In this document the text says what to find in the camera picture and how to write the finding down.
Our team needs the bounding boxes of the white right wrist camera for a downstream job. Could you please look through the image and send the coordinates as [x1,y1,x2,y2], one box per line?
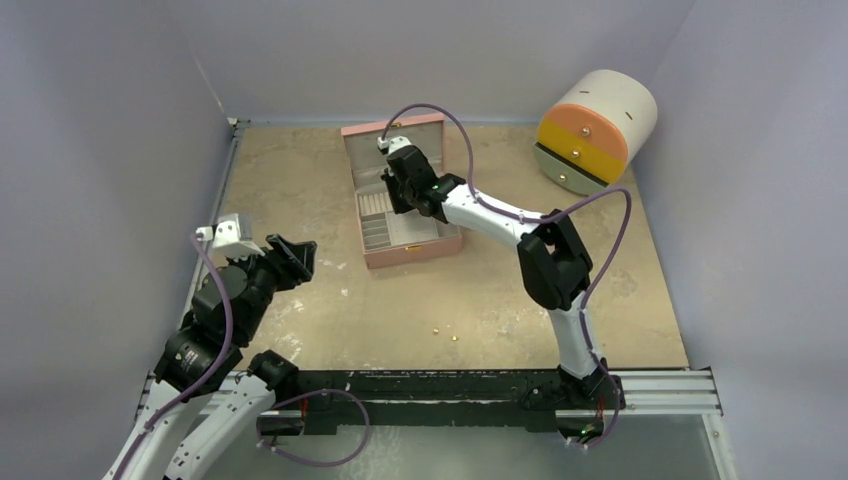
[376,136,412,155]

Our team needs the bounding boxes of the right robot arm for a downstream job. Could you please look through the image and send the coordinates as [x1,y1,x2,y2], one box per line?
[377,137,607,407]

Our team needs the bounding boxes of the aluminium frame rail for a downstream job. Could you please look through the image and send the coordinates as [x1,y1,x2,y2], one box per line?
[135,117,250,420]

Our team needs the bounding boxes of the round drawer organizer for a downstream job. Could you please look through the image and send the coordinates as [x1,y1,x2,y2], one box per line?
[533,69,658,196]

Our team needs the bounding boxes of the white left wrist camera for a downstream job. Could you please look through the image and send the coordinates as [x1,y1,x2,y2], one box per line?
[194,213,265,260]

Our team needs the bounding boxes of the pink jewelry box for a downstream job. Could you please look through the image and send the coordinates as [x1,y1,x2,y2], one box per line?
[340,122,463,270]

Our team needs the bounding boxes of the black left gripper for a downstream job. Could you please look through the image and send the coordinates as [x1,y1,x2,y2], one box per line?
[226,232,314,341]

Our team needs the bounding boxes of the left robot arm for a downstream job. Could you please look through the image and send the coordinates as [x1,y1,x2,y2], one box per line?
[105,227,317,479]

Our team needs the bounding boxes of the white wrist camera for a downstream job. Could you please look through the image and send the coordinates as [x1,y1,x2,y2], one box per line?
[194,213,265,260]
[376,136,412,155]

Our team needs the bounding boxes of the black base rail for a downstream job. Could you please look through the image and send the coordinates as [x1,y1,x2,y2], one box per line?
[258,368,626,443]

